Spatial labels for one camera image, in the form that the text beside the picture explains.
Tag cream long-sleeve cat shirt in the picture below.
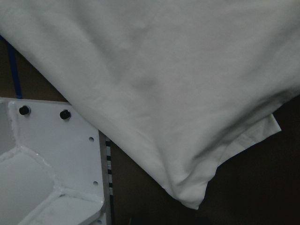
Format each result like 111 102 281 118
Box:
0 0 300 209

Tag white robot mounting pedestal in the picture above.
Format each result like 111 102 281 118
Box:
0 98 112 225

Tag blue tape grid lines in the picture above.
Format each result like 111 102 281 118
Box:
6 42 23 99

